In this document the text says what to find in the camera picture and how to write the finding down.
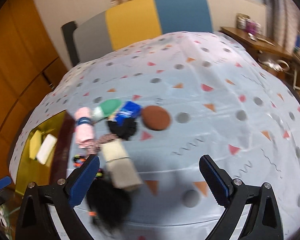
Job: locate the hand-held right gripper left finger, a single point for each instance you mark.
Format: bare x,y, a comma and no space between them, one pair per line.
81,182

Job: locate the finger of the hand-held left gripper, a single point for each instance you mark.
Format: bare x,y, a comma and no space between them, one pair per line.
1,182

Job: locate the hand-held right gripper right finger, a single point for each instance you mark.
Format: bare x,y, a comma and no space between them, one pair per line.
221,182

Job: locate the gold metal box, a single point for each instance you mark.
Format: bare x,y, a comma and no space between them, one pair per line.
27,165

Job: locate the small white sponge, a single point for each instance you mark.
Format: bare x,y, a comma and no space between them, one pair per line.
120,165

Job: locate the brown scrunchie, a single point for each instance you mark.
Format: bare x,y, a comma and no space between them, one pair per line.
100,141

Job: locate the pink towel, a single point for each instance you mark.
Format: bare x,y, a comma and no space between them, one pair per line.
83,132

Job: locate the black scrunchie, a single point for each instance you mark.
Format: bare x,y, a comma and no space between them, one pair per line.
122,130

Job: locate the green silicone bottle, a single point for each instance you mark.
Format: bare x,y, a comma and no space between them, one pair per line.
111,106

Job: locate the yellow sponge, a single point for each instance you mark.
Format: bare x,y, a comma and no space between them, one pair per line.
36,142

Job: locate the blue tissue pack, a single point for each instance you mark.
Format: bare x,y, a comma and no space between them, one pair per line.
127,112

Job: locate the brown makeup puff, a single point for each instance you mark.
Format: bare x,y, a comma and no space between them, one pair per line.
156,117

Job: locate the printed white tablecloth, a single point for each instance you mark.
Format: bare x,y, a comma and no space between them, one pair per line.
190,92

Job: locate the wooden wardrobe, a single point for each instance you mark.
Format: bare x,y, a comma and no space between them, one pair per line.
15,55

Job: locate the white round object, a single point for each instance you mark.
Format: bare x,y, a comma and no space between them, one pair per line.
275,63

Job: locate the black padded panel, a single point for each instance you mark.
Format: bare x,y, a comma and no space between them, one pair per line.
68,42

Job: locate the wooden desk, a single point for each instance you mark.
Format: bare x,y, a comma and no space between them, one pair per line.
240,33

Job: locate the purple box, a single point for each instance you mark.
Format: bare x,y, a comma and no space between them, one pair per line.
252,27

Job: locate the blue container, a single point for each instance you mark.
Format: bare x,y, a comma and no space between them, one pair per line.
298,41

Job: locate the beige box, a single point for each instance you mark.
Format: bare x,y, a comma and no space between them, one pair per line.
241,20

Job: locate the grey yellow blue headboard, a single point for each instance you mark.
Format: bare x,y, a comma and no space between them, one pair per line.
132,22

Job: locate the patterned window curtain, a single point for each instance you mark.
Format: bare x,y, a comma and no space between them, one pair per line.
280,17

